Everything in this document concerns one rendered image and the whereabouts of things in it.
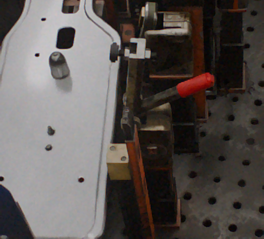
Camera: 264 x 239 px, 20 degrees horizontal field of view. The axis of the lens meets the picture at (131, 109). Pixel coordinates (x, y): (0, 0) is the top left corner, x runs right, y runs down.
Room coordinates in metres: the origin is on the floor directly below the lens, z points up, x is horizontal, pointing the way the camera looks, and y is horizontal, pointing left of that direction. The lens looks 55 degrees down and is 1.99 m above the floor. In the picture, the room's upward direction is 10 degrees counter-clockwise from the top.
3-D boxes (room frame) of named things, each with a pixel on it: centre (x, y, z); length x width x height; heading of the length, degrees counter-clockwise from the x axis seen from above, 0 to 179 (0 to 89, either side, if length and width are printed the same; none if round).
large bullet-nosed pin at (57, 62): (0.81, 0.11, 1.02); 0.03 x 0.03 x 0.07
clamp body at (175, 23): (0.82, -0.09, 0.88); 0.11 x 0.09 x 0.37; 78
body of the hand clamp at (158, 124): (0.65, -0.02, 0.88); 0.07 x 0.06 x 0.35; 78
